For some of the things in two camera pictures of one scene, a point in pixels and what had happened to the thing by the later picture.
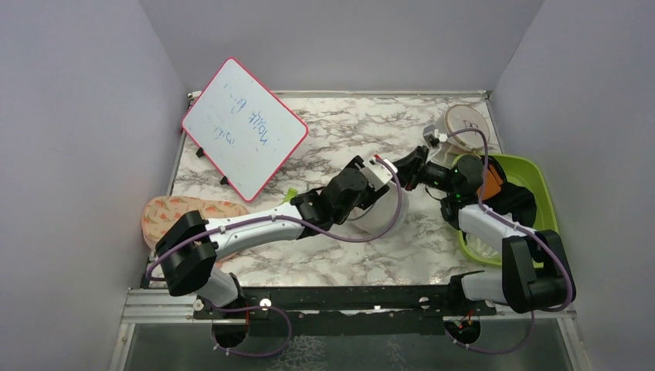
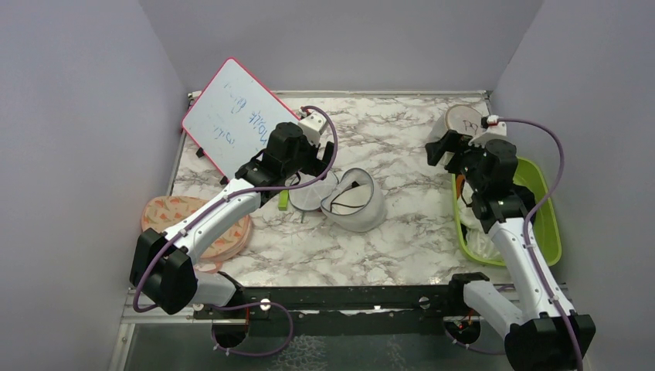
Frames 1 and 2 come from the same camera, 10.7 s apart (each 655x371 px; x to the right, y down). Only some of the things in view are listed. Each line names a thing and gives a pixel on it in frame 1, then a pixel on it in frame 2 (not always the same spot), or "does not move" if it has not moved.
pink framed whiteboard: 244,128 does not move
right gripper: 413,164 -> 450,142
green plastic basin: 525,171 does not move
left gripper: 370,194 -> 316,165
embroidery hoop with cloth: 462,117 does not move
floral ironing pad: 160,214 does not move
